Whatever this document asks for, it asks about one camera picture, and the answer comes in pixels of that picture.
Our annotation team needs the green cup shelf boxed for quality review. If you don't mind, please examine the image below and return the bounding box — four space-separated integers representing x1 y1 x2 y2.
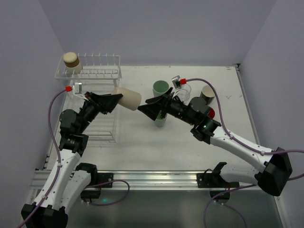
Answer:
154 118 166 127
152 80 170 97

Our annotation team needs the clear faceted glass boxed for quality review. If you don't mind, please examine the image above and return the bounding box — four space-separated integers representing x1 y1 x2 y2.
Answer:
177 84 191 103

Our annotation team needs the beige cup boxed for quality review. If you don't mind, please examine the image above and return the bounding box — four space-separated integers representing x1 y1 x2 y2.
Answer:
112 87 142 111

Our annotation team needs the black mug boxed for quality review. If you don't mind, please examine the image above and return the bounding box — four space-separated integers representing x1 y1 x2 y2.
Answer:
200 85 215 105

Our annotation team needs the red cup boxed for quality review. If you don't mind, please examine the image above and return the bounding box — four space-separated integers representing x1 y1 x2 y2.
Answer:
208 107 215 119

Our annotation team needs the brown and cream cup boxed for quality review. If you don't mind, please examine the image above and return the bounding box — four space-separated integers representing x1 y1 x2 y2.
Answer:
63 52 82 74

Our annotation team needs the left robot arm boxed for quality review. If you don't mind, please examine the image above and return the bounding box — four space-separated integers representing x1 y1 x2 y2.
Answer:
19 92 123 228

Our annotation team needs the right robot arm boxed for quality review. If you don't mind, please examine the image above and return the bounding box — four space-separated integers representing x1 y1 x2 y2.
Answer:
138 93 293 196

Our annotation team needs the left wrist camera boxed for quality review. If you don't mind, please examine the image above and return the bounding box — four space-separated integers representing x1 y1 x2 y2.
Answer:
72 82 86 100

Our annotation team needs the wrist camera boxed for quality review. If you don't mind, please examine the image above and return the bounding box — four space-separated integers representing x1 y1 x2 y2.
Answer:
171 76 187 90
72 82 86 100

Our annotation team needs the white wire dish rack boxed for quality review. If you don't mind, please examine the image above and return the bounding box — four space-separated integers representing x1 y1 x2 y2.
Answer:
55 53 122 146

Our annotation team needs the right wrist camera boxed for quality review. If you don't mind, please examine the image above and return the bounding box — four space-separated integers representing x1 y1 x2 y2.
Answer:
171 76 187 90

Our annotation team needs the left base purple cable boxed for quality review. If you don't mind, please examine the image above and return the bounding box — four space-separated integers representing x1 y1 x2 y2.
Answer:
80 179 130 206

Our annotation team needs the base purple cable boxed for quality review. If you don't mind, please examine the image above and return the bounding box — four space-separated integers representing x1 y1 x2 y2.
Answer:
80 179 130 206
203 184 257 228

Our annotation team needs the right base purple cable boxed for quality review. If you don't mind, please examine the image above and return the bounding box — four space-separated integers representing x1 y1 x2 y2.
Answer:
203 184 257 228

